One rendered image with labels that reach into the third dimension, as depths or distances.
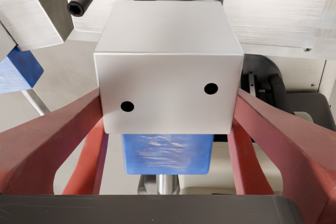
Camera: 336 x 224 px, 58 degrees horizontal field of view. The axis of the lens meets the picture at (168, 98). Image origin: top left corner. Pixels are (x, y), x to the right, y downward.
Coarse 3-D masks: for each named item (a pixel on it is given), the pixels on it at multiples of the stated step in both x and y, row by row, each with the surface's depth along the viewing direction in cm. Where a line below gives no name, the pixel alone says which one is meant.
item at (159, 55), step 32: (128, 0) 14; (128, 32) 11; (160, 32) 11; (192, 32) 11; (224, 32) 11; (96, 64) 10; (128, 64) 10; (160, 64) 10; (192, 64) 10; (224, 64) 10; (128, 96) 11; (160, 96) 11; (192, 96) 11; (224, 96) 11; (128, 128) 12; (160, 128) 12; (192, 128) 12; (224, 128) 12; (128, 160) 15; (160, 160) 15; (192, 160) 15; (160, 192) 18
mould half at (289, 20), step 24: (96, 0) 19; (240, 0) 17; (264, 0) 17; (288, 0) 17; (312, 0) 17; (96, 24) 20; (240, 24) 18; (264, 24) 18; (288, 24) 18; (312, 24) 18
